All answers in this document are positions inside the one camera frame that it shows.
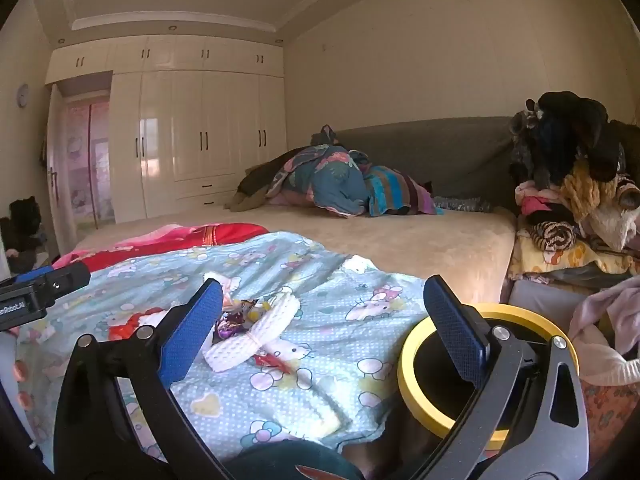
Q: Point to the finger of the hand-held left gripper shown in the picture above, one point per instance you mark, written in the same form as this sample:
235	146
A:
70	280

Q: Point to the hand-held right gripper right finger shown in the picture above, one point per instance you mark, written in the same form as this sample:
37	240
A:
452	330

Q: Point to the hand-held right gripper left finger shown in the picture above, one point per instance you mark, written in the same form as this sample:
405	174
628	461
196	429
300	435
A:
192	330

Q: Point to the purple snack wrapper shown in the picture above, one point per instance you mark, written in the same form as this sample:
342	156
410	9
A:
230	327

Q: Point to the yellow-rimmed black trash bin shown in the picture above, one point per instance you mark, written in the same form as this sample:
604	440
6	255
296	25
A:
407	360

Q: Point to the red snack packet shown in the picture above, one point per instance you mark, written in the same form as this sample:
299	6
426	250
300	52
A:
127	330

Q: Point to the white waffle cloth bundle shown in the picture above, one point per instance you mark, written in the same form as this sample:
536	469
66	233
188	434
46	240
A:
260	330

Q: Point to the small red candy wrapper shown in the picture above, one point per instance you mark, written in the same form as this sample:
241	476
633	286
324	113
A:
270	362

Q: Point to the person's left hand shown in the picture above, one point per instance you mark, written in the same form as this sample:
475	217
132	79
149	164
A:
20	371

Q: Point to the black plush toy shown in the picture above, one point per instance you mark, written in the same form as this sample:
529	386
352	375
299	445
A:
22	225

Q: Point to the grey ottoman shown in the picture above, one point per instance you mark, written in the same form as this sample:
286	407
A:
545	305

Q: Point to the red blanket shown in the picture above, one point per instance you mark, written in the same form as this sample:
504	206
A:
225	235

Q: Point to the beige bed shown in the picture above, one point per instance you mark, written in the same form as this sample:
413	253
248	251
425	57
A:
400	240

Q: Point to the white door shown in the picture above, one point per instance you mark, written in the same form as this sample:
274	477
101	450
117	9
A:
57	160

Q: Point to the pink cartoon door curtain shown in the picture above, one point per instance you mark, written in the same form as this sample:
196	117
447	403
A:
92	160

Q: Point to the grey patterned cloth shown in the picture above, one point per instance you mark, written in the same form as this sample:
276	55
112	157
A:
465	205

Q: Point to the light blue cartoon blanket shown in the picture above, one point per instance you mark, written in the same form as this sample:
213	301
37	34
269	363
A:
310	270

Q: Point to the brown striped knit garment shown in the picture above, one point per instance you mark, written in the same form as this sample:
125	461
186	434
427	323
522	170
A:
552	235

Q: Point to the lilac cloth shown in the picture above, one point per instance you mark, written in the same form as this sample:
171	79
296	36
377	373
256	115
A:
605	320

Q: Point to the striped blanket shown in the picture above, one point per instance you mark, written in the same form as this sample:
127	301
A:
395	187

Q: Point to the pink garment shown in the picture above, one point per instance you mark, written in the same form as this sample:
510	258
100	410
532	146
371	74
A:
537	200

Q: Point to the dark brown garment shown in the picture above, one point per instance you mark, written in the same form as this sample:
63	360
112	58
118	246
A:
255	185

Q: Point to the teal garment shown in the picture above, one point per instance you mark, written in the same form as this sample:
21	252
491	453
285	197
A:
290	462

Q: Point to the grey headboard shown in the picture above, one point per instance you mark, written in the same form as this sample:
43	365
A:
450	150

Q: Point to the white fluffy garment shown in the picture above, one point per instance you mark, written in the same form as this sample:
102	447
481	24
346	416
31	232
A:
615	225

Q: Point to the blue floral quilt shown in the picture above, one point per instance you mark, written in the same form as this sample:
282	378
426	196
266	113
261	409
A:
330	180

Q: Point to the yellow knit garment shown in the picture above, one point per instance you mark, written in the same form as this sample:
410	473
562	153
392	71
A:
587	190

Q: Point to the cream wardrobe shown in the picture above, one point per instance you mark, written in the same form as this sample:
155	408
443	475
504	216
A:
200	110

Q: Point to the tan brown furry garment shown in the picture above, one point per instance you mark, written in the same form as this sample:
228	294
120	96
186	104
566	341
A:
627	192

